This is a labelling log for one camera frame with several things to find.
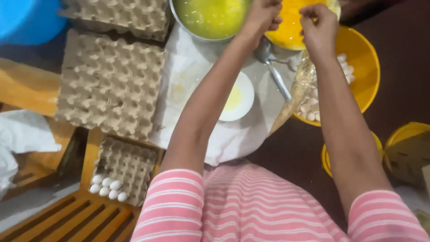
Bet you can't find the person's right hand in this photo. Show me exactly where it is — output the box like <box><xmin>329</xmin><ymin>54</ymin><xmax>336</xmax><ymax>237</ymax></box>
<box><xmin>299</xmin><ymin>3</ymin><xmax>340</xmax><ymax>60</ymax></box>

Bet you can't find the person's left hand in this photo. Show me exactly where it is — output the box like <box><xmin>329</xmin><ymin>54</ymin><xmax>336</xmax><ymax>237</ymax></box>
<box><xmin>243</xmin><ymin>0</ymin><xmax>284</xmax><ymax>40</ymax></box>

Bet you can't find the bowl of orange egg yolks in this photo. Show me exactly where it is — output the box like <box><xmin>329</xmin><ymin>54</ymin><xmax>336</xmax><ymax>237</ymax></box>
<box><xmin>265</xmin><ymin>0</ymin><xmax>342</xmax><ymax>51</ymax></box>

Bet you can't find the metal spoon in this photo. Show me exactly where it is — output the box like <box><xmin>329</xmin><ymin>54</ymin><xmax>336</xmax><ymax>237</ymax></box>
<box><xmin>254</xmin><ymin>37</ymin><xmax>292</xmax><ymax>103</ymax></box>

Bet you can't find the metal bowl of egg whites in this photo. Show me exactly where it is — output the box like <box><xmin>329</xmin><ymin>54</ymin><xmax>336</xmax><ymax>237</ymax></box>
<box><xmin>169</xmin><ymin>0</ymin><xmax>253</xmax><ymax>43</ymax></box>

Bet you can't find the large yellow basin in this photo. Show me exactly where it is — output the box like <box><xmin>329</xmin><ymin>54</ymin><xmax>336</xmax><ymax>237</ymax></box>
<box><xmin>292</xmin><ymin>26</ymin><xmax>381</xmax><ymax>128</ymax></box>

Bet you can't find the clear plastic bag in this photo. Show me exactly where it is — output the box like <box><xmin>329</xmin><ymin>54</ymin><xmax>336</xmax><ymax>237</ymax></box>
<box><xmin>268</xmin><ymin>55</ymin><xmax>318</xmax><ymax>136</ymax></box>

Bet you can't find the white saucer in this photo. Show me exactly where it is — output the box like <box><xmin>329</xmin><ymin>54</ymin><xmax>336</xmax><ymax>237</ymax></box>
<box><xmin>218</xmin><ymin>71</ymin><xmax>255</xmax><ymax>122</ymax></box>

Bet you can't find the heap of white eggshells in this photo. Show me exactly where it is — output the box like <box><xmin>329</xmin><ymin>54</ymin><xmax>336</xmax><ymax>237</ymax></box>
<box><xmin>297</xmin><ymin>53</ymin><xmax>356</xmax><ymax>122</ymax></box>

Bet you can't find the white cloth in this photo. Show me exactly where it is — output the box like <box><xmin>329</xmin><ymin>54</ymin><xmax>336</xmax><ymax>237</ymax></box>
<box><xmin>149</xmin><ymin>23</ymin><xmax>303</xmax><ymax>167</ymax></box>

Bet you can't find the small yellow bucket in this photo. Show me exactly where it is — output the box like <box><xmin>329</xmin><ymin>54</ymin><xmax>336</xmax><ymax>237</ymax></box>
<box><xmin>320</xmin><ymin>131</ymin><xmax>384</xmax><ymax>179</ymax></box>

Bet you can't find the stack of empty egg trays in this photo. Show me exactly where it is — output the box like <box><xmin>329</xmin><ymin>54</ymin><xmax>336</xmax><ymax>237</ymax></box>
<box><xmin>58</xmin><ymin>0</ymin><xmax>170</xmax><ymax>42</ymax></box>
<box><xmin>54</xmin><ymin>28</ymin><xmax>167</xmax><ymax>142</ymax></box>

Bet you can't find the yellow bucket with cardboard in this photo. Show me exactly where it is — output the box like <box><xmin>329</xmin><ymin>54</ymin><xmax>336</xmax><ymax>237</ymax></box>
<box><xmin>383</xmin><ymin>122</ymin><xmax>430</xmax><ymax>186</ymax></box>

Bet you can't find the pink striped shirt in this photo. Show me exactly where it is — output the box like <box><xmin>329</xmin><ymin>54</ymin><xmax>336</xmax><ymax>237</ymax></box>
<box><xmin>130</xmin><ymin>161</ymin><xmax>430</xmax><ymax>242</ymax></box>

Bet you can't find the egg tray with eggs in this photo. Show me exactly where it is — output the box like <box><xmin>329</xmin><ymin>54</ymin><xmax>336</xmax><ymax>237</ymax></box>
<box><xmin>88</xmin><ymin>136</ymin><xmax>161</xmax><ymax>207</ymax></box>

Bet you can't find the cluster of white eggs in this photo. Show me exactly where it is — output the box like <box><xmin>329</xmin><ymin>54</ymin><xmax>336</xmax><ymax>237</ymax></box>
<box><xmin>89</xmin><ymin>174</ymin><xmax>128</xmax><ymax>203</ymax></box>

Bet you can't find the blue plastic tub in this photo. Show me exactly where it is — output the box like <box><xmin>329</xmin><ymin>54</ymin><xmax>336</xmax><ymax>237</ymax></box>
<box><xmin>0</xmin><ymin>0</ymin><xmax>69</xmax><ymax>46</ymax></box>

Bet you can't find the white plastic sheet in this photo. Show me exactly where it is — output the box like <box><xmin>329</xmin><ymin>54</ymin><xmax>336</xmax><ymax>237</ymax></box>
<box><xmin>0</xmin><ymin>109</ymin><xmax>63</xmax><ymax>200</ymax></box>

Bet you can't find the wooden slatted bench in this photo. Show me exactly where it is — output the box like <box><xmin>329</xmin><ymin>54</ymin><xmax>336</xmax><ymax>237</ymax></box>
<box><xmin>0</xmin><ymin>116</ymin><xmax>166</xmax><ymax>242</ymax></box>

